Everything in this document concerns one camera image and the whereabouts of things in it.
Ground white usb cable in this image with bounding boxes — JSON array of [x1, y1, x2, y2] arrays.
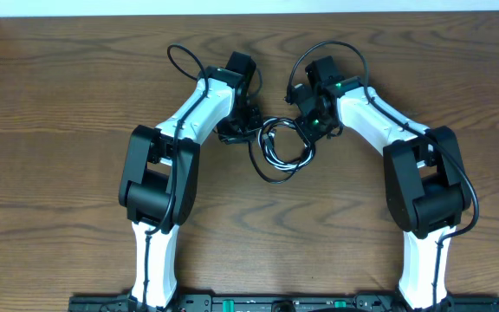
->
[[258, 119, 314, 171]]

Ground black usb cable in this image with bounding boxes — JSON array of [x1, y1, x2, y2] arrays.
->
[[247, 115, 318, 185]]

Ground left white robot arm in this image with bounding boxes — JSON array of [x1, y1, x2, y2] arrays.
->
[[119, 52, 261, 311]]

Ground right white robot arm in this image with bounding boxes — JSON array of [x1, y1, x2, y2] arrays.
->
[[285, 56, 478, 310]]

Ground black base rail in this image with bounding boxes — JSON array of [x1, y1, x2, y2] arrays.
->
[[67, 292, 499, 312]]

